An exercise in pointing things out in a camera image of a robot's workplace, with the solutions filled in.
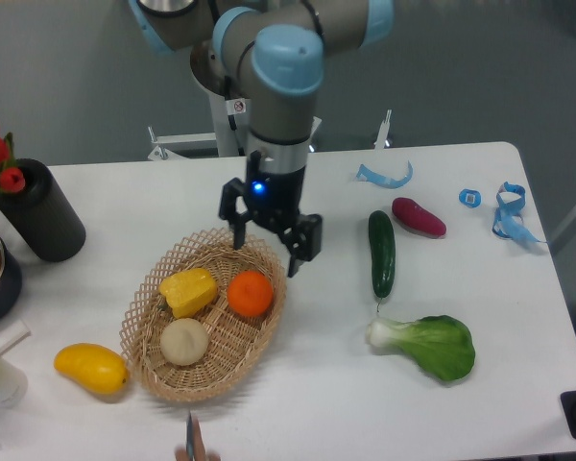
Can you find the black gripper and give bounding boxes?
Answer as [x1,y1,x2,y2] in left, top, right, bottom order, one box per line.
[219,151,323,278]

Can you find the yellow bell pepper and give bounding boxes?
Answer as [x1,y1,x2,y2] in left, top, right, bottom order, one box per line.
[158,268,218,319]

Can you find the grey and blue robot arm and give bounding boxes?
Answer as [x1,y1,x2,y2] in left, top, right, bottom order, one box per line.
[130,1,395,276]

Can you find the woven wicker basket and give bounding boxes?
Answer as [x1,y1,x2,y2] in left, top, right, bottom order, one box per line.
[120,229,287,402]

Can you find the person's hand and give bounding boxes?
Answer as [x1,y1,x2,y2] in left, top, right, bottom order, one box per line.
[174,413,222,461]

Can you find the orange fruit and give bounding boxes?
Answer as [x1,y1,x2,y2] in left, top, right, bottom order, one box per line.
[227,271,274,317]

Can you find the green cucumber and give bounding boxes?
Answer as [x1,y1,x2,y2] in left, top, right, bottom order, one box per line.
[368,210,396,300]

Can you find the blue curved strip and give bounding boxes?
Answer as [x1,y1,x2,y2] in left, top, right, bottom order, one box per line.
[355,161,414,189]

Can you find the beige round bun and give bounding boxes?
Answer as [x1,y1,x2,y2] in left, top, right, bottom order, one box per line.
[160,318,209,366]

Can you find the purple sweet potato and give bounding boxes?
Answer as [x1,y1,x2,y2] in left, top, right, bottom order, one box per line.
[392,197,446,238]

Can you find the green bok choy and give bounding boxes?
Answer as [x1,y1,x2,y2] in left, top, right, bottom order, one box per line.
[365,315,476,382]

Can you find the yellow mango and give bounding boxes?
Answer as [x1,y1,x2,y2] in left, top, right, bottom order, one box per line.
[54,343,129,396]

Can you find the small blue tape roll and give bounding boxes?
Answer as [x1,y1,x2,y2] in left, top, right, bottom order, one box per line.
[458,188,482,208]

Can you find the black ribbed vase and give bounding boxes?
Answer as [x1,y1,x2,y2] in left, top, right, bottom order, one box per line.
[0,158,86,262]

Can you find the white flat block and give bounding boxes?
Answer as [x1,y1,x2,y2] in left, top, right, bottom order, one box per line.
[0,320,31,355]

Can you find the white cylinder bottle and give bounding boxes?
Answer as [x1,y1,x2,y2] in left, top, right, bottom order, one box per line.
[0,356,28,407]

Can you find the blue ribbon strap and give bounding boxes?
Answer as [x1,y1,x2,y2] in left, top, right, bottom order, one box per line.
[491,181,548,246]

